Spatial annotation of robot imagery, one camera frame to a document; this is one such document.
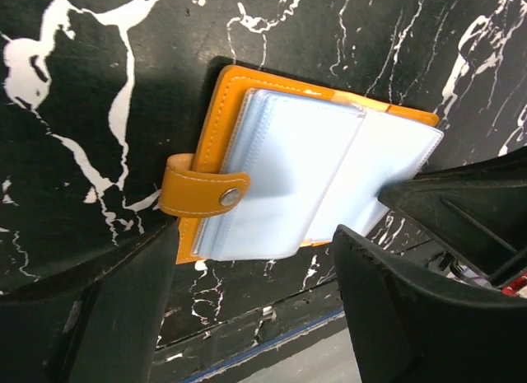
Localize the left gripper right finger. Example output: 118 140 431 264
331 225 526 382

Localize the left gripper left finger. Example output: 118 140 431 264
1 220 179 382

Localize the orange leather card holder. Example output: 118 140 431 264
159 65 444 264

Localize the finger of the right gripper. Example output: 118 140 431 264
378 147 526 287

